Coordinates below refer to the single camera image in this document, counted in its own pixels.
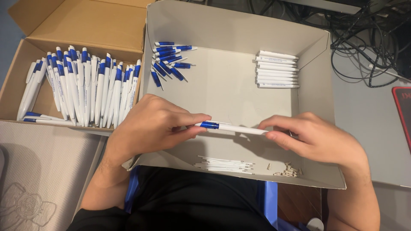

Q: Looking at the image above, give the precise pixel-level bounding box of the pile of white ink refills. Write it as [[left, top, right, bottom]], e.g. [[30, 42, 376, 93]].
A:
[[193, 155, 256, 175]]

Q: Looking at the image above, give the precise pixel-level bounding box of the white and blue pen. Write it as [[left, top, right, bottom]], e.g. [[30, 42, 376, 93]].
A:
[[195, 121, 270, 136]]

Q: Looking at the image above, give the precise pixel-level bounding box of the tangle of black cables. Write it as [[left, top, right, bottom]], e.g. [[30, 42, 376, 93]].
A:
[[247, 0, 411, 88]]

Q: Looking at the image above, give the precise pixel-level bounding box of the grey cardboard tray box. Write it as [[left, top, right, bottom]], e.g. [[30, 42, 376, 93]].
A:
[[122, 0, 347, 190]]

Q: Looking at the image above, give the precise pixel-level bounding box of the person's left hand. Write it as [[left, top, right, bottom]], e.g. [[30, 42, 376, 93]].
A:
[[105, 94, 212, 166]]

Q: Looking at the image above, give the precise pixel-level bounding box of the pile of assembled pens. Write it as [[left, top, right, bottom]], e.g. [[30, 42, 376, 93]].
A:
[[17, 46, 142, 127]]

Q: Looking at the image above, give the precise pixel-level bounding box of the red-edged black mouse pad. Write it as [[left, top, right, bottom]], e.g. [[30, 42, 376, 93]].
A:
[[392, 87, 411, 154]]

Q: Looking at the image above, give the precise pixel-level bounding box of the brown cardboard box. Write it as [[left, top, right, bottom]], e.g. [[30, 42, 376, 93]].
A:
[[0, 0, 155, 133]]

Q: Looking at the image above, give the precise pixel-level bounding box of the quilted mattress with flower pattern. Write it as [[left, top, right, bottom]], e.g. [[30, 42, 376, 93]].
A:
[[0, 121, 106, 231]]

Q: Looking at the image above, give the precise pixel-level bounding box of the person's right hand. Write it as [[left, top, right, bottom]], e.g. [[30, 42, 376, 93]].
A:
[[258, 112, 369, 170]]

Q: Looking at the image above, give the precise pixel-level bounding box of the person's black shirt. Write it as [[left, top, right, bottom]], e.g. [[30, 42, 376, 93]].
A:
[[66, 166, 278, 231]]

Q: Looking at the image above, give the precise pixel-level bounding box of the pile of blue pen tips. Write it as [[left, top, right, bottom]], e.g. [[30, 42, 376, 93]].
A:
[[150, 41, 198, 91]]

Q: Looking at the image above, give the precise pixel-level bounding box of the pile of small pen springs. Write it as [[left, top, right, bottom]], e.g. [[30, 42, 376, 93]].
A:
[[267, 161, 304, 178]]

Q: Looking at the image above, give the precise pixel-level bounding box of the stack of white pen barrels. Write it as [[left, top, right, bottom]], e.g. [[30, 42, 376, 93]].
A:
[[255, 50, 300, 89]]

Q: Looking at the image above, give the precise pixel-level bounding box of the white cable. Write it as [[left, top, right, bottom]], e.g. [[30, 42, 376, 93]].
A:
[[368, 64, 411, 83]]

